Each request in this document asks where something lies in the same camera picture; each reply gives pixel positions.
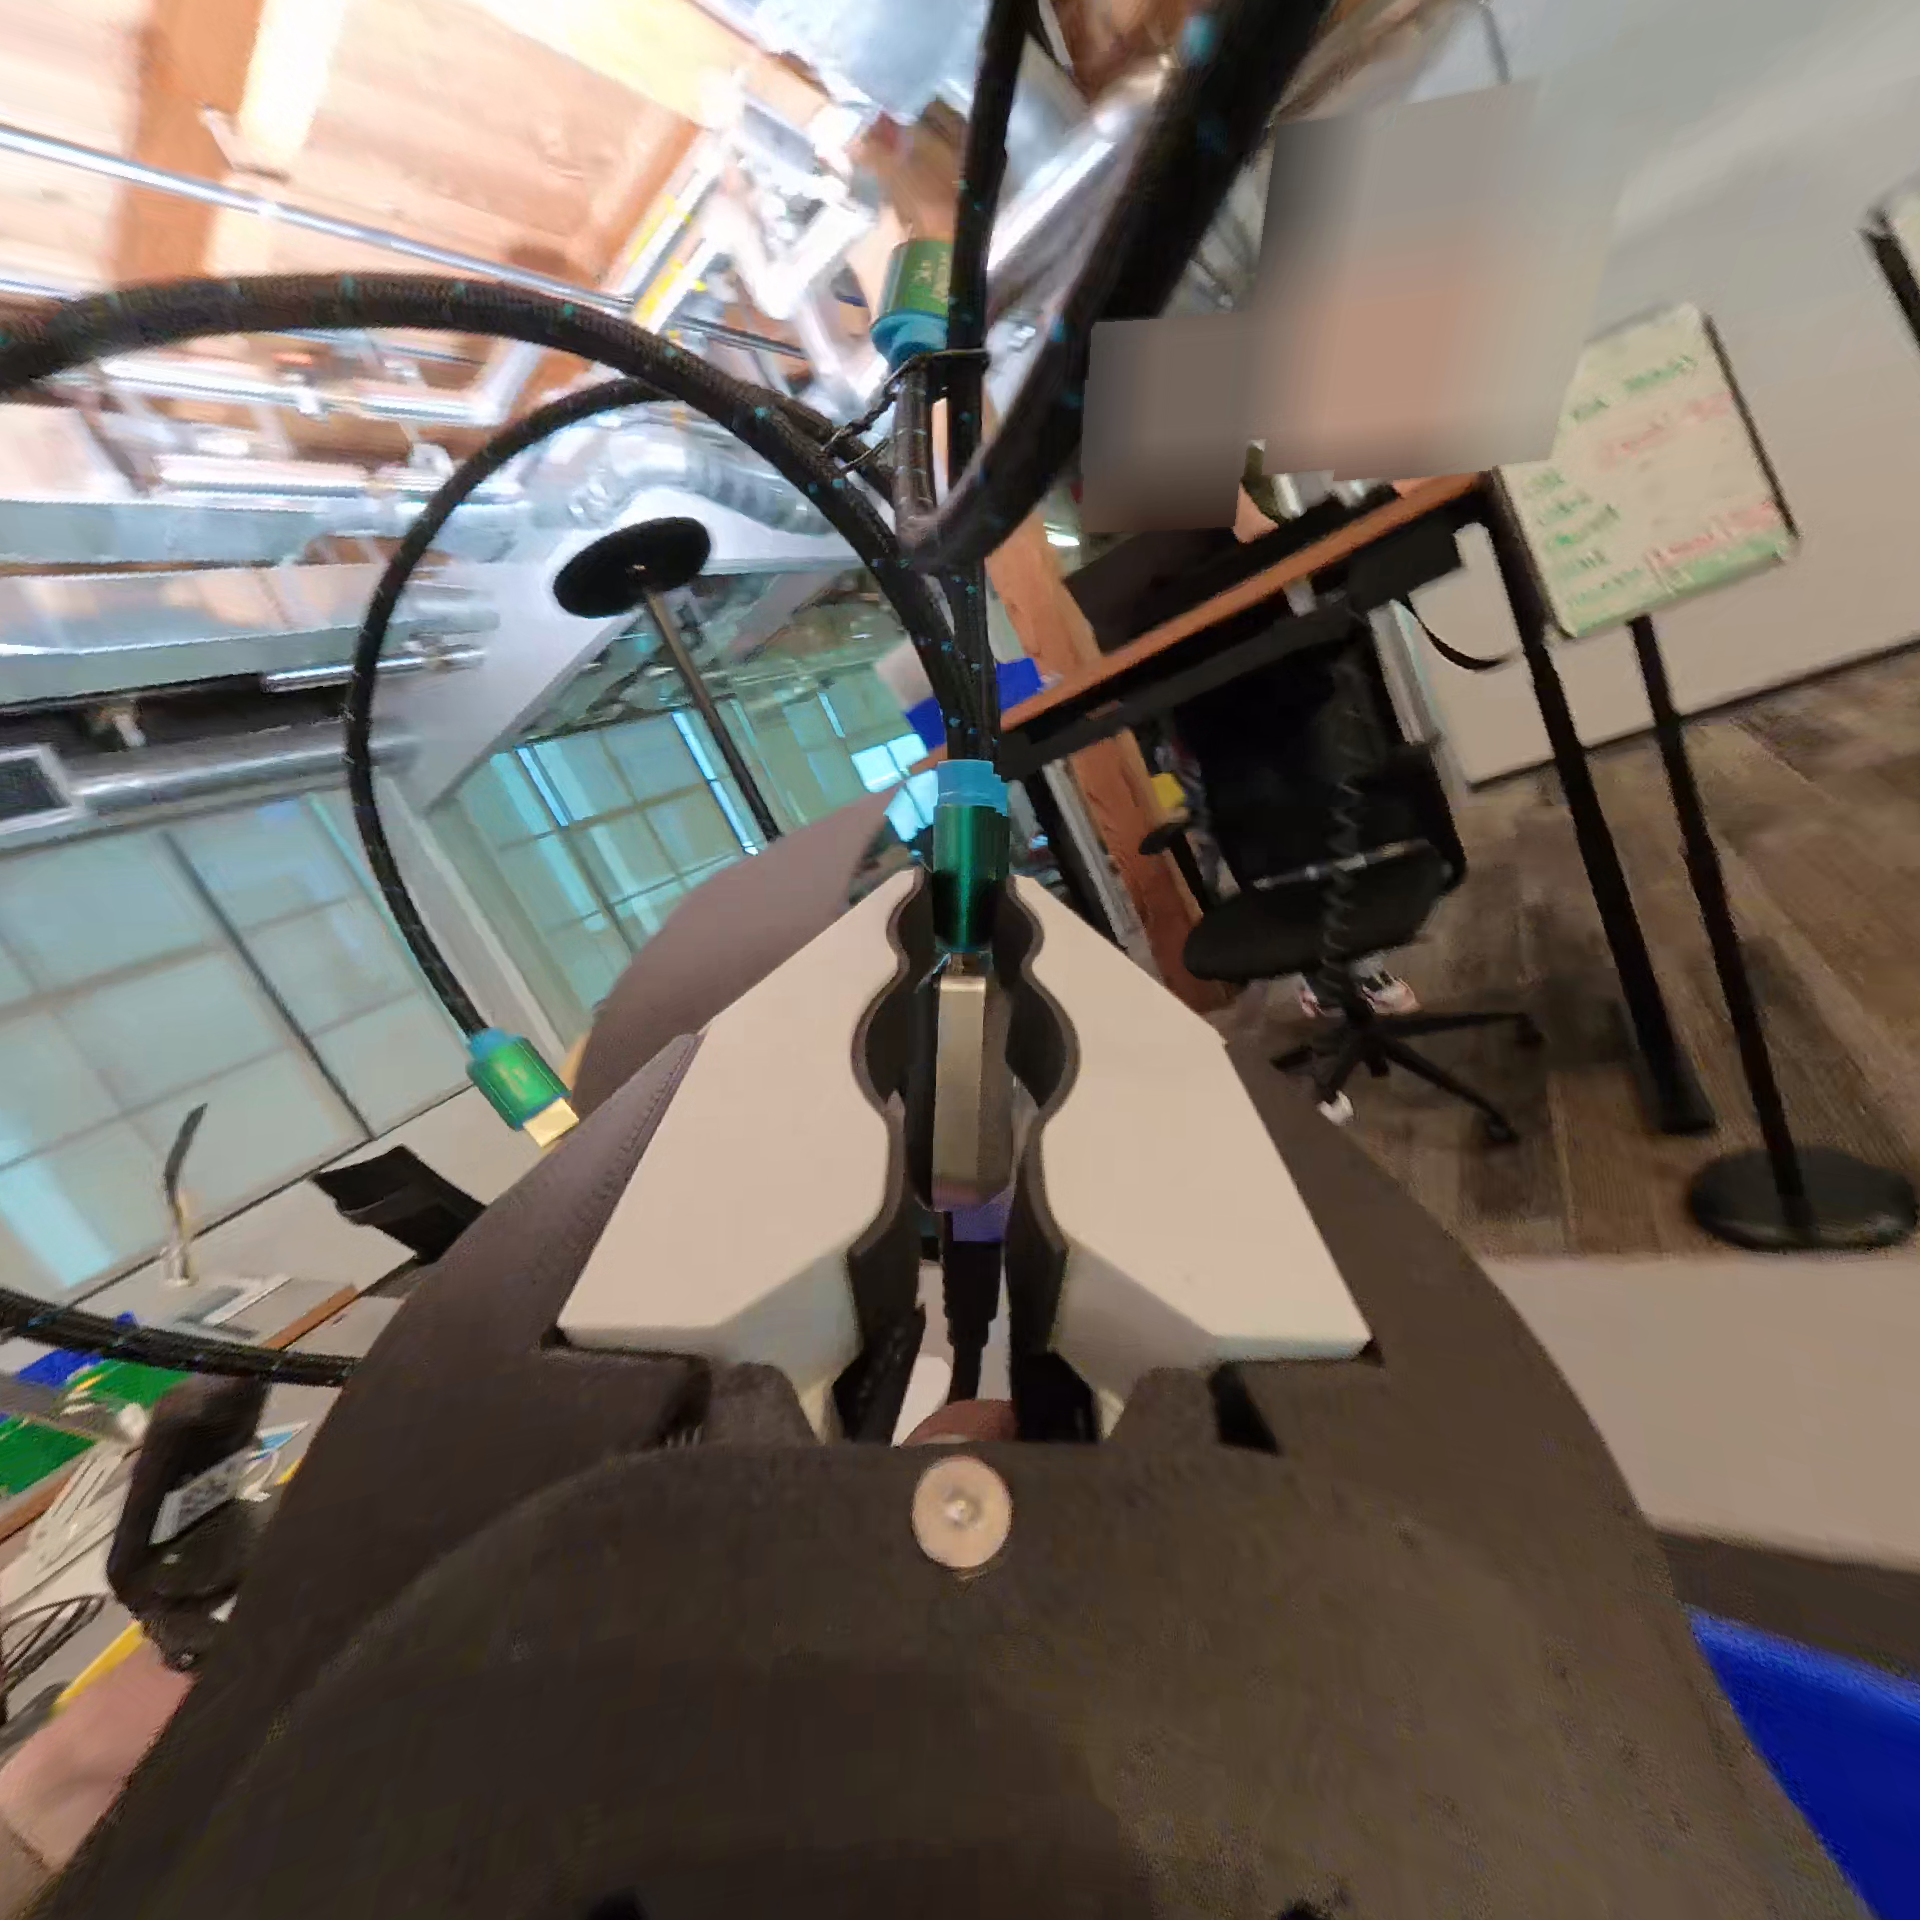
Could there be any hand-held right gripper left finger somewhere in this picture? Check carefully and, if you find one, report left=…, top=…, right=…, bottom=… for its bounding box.
left=557, top=871, right=938, bottom=1437

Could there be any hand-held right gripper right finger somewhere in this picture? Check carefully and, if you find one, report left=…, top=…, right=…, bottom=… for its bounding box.
left=1007, top=885, right=1382, bottom=1437

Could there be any black braided hdmi cable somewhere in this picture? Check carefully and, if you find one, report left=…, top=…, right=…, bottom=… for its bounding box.
left=865, top=0, right=1322, bottom=962
left=0, top=271, right=976, bottom=1148
left=0, top=1291, right=363, bottom=1388

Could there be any green plastic bin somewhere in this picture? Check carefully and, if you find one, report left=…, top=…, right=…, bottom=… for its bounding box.
left=0, top=1352, right=188, bottom=1504

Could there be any black office chair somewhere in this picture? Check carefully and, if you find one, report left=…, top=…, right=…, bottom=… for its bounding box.
left=1141, top=647, right=1537, bottom=1148

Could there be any wooden top desk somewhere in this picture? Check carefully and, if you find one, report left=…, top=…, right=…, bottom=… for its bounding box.
left=991, top=466, right=1802, bottom=1157

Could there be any black stand pole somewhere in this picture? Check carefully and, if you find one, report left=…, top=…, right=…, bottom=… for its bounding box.
left=552, top=517, right=788, bottom=848
left=1631, top=616, right=1920, bottom=1256

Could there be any whiteboard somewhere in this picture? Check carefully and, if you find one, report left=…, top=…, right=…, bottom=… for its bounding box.
left=1500, top=302, right=1805, bottom=641

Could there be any blue divided plastic bin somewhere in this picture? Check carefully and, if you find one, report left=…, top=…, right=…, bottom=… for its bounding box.
left=1682, top=1606, right=1920, bottom=1920

